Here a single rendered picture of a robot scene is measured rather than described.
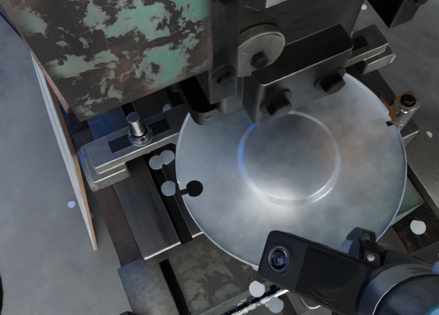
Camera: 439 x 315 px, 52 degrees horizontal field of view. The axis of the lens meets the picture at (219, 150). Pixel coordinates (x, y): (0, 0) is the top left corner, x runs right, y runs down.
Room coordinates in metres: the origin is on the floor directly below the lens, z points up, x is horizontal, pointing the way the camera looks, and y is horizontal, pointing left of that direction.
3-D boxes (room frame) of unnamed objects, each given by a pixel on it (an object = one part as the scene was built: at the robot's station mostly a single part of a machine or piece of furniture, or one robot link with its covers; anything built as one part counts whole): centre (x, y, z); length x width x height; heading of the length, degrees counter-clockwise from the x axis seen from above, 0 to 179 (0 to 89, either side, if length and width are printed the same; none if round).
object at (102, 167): (0.26, 0.12, 0.76); 0.17 x 0.06 x 0.10; 113
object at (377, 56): (0.40, -0.19, 0.76); 0.17 x 0.06 x 0.10; 113
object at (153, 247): (0.33, -0.04, 0.68); 0.45 x 0.30 x 0.06; 113
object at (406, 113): (0.28, -0.25, 0.75); 0.03 x 0.03 x 0.10; 23
